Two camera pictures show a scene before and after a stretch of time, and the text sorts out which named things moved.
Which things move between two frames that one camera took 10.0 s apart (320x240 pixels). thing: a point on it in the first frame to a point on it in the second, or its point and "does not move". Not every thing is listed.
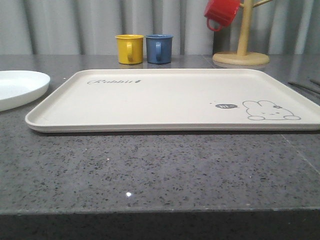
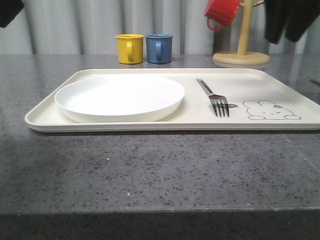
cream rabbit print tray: (179, 100) does not move
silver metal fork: (304, 86) to (216, 100)
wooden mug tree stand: (241, 57) does not move
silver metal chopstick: (315, 81) does not move
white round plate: (20, 88) to (118, 99)
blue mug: (159, 48) does not move
